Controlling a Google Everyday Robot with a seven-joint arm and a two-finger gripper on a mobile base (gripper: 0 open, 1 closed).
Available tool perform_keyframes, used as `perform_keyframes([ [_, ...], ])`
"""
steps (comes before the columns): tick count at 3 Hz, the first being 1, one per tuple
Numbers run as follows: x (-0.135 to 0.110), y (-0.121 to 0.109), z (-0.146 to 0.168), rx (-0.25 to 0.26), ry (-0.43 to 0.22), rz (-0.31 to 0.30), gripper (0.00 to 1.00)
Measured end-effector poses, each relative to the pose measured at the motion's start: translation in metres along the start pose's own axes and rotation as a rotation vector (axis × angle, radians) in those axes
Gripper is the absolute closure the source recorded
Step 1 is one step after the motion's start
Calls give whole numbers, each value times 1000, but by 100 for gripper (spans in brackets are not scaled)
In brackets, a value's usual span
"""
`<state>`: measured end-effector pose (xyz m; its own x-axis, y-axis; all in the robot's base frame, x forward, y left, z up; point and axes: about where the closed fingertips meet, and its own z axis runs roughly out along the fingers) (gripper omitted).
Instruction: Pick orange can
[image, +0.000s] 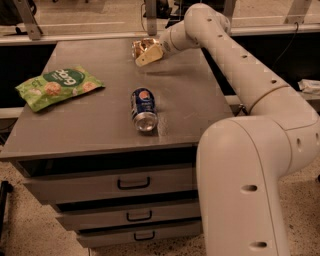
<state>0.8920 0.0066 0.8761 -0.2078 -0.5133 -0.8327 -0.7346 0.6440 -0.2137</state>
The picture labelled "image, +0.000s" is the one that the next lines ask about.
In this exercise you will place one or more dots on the middle grey drawer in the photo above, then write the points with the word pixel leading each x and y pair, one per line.
pixel 116 216

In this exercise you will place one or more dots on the white packet on ledge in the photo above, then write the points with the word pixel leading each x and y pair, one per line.
pixel 309 86

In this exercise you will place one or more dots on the black middle drawer handle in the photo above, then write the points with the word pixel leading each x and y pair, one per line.
pixel 138 217

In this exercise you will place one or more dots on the black top drawer handle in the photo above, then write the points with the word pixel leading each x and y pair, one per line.
pixel 133 185

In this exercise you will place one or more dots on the bottom grey drawer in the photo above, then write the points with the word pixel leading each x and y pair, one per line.
pixel 163 230

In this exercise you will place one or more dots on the top grey drawer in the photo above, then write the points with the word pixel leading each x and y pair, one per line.
pixel 100 185

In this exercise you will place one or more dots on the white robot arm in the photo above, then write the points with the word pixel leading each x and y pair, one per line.
pixel 240 159

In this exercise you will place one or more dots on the black bottom drawer handle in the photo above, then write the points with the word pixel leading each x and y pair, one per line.
pixel 144 236

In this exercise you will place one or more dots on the grey drawer cabinet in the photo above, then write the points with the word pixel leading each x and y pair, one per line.
pixel 95 132

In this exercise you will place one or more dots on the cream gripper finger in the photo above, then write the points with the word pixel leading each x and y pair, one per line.
pixel 152 54

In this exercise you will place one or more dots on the grey metal railing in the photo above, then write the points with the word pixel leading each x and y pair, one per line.
pixel 67 20

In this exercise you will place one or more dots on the black drawer handle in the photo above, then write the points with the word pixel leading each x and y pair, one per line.
pixel 144 236
pixel 138 217
pixel 133 185

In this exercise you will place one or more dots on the green snack bag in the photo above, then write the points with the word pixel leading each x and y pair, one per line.
pixel 57 86

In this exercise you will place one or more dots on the orange can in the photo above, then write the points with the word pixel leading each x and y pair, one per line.
pixel 138 47

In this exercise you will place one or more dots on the blue pepsi can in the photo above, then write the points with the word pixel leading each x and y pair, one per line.
pixel 143 110

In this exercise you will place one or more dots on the grey drawer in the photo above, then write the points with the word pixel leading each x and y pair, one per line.
pixel 163 230
pixel 100 185
pixel 116 216

